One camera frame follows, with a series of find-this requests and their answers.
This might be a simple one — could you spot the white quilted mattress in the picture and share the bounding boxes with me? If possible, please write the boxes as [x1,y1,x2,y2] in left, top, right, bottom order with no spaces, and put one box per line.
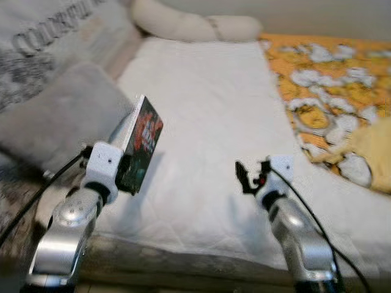
[37,37,391,278]

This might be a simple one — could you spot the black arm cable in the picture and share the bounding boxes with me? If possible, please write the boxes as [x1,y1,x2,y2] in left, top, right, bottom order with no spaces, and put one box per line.
[0,146,92,245]
[269,168,370,293]

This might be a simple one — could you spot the grey plush pillow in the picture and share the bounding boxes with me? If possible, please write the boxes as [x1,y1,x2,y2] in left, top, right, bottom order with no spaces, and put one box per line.
[0,61,135,175]

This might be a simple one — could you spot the dark red cover book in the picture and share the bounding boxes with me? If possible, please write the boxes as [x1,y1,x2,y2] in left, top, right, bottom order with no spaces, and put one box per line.
[109,95,164,196]

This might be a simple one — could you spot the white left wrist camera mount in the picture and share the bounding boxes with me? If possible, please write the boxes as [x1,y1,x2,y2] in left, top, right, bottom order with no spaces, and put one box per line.
[82,142,126,196]

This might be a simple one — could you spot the yellow egg print blanket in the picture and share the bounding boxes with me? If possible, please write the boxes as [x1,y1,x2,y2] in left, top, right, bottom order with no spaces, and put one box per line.
[260,34,391,195]

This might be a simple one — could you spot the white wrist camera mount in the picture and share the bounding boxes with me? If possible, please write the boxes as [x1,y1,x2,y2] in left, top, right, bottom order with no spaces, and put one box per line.
[260,154,295,199]
[82,142,126,196]

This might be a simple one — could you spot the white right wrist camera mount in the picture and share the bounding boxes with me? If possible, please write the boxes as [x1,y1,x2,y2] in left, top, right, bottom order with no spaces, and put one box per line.
[260,154,295,199]

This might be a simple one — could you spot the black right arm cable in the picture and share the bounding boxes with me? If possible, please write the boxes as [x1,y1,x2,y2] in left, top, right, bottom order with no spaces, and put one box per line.
[269,168,370,293]

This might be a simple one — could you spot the grey printed pillow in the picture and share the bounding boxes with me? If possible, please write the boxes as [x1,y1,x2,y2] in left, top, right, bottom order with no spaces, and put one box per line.
[0,0,144,114]

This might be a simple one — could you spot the cream knotted pillow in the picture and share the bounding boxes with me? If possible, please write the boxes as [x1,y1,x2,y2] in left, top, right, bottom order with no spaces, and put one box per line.
[130,0,265,43]

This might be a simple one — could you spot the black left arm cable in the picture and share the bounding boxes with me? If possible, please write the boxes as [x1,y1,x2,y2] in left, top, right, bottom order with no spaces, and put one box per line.
[0,146,92,245]

